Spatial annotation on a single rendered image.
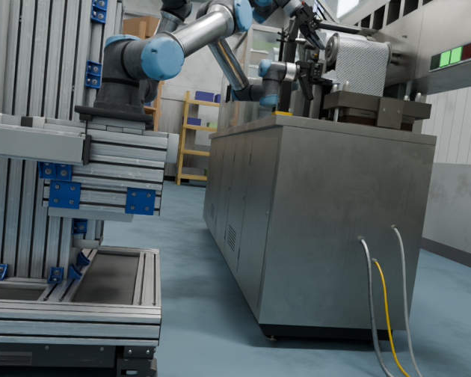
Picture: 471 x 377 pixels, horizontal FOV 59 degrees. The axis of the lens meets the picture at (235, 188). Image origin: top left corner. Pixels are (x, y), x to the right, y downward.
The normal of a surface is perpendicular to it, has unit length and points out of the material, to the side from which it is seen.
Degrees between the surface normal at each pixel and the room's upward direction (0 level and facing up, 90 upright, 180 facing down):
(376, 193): 90
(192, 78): 90
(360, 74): 90
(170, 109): 90
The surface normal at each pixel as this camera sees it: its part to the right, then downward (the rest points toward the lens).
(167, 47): 0.74, 0.23
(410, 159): 0.16, 0.10
